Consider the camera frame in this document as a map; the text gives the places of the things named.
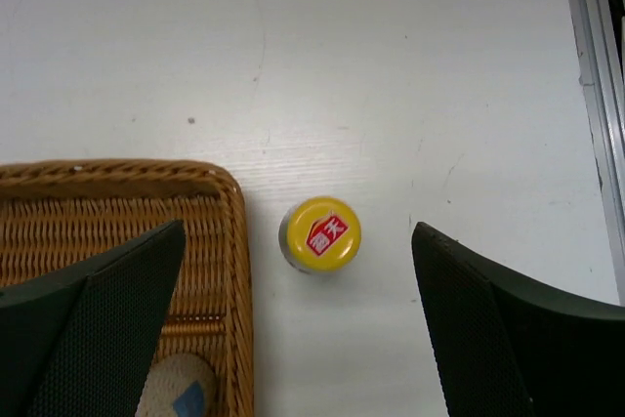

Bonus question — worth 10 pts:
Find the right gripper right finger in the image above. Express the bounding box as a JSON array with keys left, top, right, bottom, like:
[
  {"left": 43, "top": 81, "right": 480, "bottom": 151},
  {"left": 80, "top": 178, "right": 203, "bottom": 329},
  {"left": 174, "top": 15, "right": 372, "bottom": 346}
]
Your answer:
[{"left": 411, "top": 222, "right": 624, "bottom": 416}]

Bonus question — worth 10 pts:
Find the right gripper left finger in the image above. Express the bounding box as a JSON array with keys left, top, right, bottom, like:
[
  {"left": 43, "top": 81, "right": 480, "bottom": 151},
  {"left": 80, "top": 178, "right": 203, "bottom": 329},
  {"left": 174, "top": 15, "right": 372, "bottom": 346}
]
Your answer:
[{"left": 1, "top": 221, "right": 186, "bottom": 416}]

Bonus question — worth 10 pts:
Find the silver-lid bead jar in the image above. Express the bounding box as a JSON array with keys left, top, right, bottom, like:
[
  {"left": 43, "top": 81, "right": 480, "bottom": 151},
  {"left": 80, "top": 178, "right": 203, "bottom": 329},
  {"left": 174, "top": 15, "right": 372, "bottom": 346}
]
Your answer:
[{"left": 135, "top": 354, "right": 217, "bottom": 417}]

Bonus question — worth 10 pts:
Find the red sauce bottle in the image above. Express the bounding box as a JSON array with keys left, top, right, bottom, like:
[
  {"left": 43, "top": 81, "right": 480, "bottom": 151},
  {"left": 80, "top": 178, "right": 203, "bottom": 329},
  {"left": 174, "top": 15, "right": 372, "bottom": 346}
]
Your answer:
[{"left": 278, "top": 196, "right": 362, "bottom": 274}]

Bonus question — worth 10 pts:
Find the wicker divided tray basket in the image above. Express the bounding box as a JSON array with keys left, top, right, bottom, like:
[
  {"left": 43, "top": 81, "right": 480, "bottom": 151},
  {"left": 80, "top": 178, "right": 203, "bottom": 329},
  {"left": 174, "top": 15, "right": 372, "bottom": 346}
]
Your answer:
[{"left": 1, "top": 159, "right": 254, "bottom": 416}]

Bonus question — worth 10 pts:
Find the right side aluminium rail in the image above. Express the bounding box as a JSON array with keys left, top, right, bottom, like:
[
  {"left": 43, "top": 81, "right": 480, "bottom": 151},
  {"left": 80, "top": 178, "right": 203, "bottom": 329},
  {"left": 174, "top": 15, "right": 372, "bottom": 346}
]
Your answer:
[{"left": 568, "top": 0, "right": 624, "bottom": 303}]

